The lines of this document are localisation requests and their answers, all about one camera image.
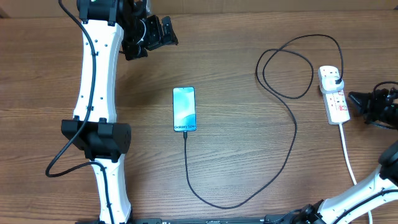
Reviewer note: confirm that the white power strip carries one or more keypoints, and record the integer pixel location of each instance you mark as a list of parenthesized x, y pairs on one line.
[(335, 103)]

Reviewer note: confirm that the white charger plug adapter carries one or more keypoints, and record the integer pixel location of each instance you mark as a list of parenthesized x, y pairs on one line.
[(328, 85)]

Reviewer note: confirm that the Samsung Galaxy smartphone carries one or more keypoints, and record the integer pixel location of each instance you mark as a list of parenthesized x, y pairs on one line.
[(184, 109)]

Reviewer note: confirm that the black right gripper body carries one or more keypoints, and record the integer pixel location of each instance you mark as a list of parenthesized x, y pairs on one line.
[(381, 104)]

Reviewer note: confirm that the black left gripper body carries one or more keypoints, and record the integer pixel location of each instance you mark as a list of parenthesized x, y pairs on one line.
[(143, 36)]

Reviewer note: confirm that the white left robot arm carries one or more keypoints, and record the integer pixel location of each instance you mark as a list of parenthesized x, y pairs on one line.
[(95, 137)]

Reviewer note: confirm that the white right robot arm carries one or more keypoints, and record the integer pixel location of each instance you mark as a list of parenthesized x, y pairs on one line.
[(380, 186)]

